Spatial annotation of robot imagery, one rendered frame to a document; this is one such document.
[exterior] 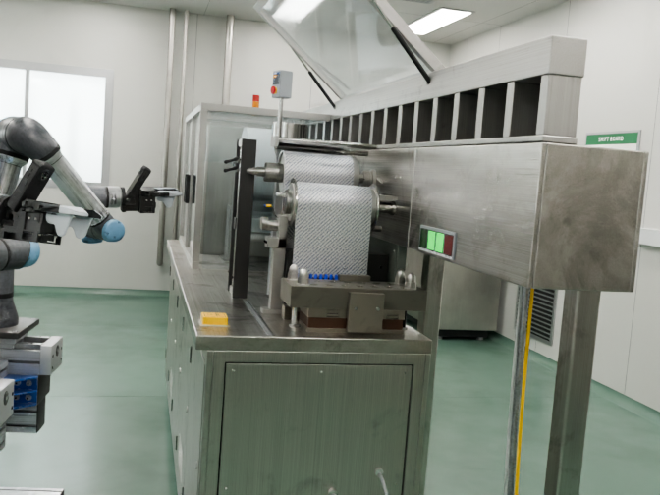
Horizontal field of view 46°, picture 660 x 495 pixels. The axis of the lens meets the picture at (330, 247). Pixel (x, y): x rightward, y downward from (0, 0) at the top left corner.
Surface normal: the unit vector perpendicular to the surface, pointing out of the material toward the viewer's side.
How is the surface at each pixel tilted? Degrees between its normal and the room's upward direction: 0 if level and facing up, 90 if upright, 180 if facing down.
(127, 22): 90
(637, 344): 90
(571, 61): 90
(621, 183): 90
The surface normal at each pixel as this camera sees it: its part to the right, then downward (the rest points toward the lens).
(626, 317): -0.97, -0.05
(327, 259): 0.23, 0.11
